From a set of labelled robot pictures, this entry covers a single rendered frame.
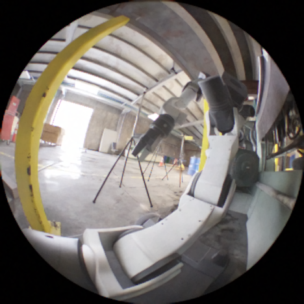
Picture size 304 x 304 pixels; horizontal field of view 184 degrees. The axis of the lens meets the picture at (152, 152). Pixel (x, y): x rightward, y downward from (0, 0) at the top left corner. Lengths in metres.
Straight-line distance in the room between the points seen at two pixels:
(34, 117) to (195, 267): 0.78
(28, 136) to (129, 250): 0.47
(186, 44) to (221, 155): 1.46
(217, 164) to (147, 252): 0.36
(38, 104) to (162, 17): 1.42
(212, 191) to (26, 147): 0.68
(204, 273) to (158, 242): 0.28
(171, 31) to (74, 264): 1.72
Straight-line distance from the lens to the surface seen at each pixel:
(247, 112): 0.86
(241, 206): 1.59
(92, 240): 0.27
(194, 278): 0.45
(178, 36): 1.55
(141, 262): 0.24
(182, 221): 0.30
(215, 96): 0.44
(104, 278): 0.22
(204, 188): 0.37
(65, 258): 0.22
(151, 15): 1.53
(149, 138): 0.32
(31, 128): 0.44
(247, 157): 1.34
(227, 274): 0.50
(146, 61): 6.02
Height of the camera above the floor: 0.55
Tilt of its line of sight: 3 degrees up
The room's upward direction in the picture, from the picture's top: 11 degrees clockwise
